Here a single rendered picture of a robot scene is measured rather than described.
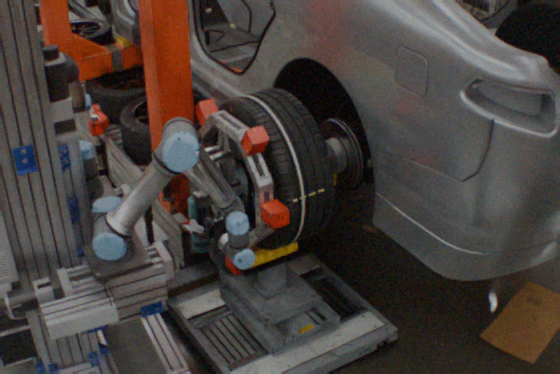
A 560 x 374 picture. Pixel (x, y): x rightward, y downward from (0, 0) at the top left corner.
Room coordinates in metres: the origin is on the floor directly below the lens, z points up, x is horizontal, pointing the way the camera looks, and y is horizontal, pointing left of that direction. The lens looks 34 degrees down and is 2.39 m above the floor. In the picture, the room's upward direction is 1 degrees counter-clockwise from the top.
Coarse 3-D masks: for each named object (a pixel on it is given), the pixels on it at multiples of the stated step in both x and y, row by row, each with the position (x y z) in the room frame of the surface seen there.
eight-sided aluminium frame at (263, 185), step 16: (224, 112) 2.73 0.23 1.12; (208, 128) 2.75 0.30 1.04; (224, 128) 2.63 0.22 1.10; (240, 128) 2.59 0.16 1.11; (208, 144) 2.86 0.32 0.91; (240, 144) 2.52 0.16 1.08; (256, 160) 2.50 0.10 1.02; (256, 176) 2.43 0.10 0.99; (256, 192) 2.42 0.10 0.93; (272, 192) 2.43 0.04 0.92; (256, 208) 2.43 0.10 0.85; (256, 224) 2.43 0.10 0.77; (256, 240) 2.47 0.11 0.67
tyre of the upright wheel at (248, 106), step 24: (264, 96) 2.75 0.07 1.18; (288, 96) 2.75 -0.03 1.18; (264, 120) 2.58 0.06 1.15; (288, 120) 2.60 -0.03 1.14; (312, 120) 2.64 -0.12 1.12; (216, 144) 2.89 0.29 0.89; (312, 144) 2.55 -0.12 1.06; (288, 168) 2.45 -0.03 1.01; (312, 168) 2.50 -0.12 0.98; (288, 192) 2.41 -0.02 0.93; (312, 192) 2.46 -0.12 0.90; (312, 216) 2.46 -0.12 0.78; (264, 240) 2.55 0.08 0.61; (288, 240) 2.46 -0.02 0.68
